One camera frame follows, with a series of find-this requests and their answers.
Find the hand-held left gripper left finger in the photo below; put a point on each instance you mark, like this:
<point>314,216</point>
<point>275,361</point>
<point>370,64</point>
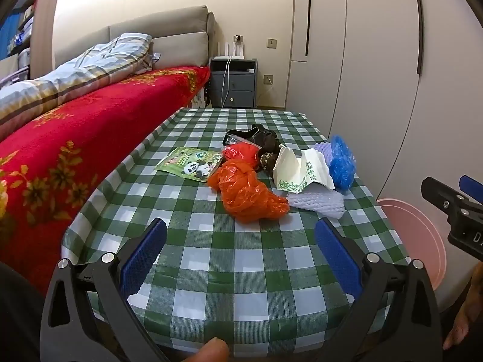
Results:
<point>143,256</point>

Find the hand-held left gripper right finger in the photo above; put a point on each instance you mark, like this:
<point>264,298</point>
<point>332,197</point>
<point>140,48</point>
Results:
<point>336,256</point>

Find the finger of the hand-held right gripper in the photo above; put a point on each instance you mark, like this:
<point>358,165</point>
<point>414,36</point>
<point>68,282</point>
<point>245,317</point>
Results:
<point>471,188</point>
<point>441,194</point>

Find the pink plastic basin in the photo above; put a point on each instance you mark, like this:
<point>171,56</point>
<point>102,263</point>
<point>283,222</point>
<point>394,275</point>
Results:
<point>415,233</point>

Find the white foam net sleeve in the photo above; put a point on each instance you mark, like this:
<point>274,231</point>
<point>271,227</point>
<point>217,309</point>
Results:
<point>317,203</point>

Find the blue plastic bag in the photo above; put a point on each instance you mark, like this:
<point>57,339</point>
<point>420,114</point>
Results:
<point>341,162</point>

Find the white paper bag green print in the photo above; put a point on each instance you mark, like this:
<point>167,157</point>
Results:
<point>294,169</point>

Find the purple foam net sleeve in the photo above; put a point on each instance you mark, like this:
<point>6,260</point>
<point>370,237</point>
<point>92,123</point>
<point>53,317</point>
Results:
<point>323,151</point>

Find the orange plastic bag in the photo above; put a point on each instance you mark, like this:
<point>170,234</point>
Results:
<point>241,192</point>

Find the red plastic bag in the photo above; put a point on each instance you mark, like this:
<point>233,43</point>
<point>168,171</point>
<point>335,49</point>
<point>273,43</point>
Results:
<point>239,152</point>

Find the person's right hand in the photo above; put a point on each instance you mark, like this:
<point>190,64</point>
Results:
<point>462,320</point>

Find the person's left hand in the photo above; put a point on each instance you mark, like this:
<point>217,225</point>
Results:
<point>209,352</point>

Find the green checkered tablecloth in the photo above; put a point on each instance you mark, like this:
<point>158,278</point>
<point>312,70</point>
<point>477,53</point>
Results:
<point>234,264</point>

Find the green panda snack packet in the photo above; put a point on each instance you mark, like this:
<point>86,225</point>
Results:
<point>185,162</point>

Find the red floral blanket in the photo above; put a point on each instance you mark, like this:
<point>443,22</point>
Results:
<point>75,139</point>

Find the black plastic bag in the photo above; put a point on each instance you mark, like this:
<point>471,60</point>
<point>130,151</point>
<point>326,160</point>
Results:
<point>266,137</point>

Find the white wardrobe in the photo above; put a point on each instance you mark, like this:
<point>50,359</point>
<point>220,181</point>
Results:
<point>377,64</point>

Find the clear zip bag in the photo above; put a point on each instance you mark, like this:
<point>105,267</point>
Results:
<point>234,137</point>

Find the patterned cloth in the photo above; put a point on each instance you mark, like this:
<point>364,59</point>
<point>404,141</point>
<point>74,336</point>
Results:
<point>200,100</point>

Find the plaid quilt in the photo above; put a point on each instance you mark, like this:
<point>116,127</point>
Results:
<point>86,68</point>

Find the grey nightstand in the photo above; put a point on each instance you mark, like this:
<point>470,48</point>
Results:
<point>239,83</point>

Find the beige padded headboard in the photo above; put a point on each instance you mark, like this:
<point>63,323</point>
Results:
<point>181,45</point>

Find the white router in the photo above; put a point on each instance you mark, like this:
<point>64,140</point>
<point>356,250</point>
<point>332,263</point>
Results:
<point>234,57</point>

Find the storage shelf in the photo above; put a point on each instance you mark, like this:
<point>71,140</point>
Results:
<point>19,37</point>

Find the wall socket plate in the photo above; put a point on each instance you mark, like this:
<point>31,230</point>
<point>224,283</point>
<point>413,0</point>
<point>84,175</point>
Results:
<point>268,79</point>

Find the wall switch plate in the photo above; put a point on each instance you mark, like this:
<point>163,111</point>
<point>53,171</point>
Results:
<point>271,43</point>

